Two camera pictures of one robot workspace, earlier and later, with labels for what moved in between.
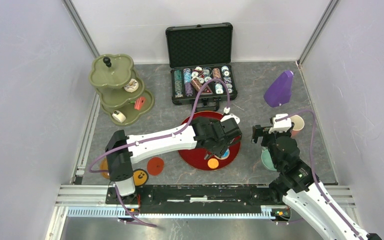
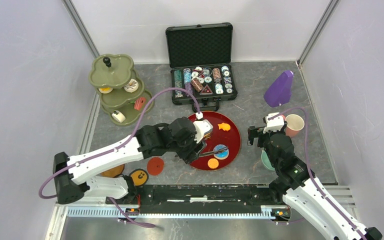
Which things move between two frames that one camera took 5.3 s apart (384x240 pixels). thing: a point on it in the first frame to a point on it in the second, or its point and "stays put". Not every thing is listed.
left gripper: [220, 150] to [191, 155]
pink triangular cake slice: [139, 103] stays put
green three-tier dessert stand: [120, 90] stays put
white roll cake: [118, 115] stays put
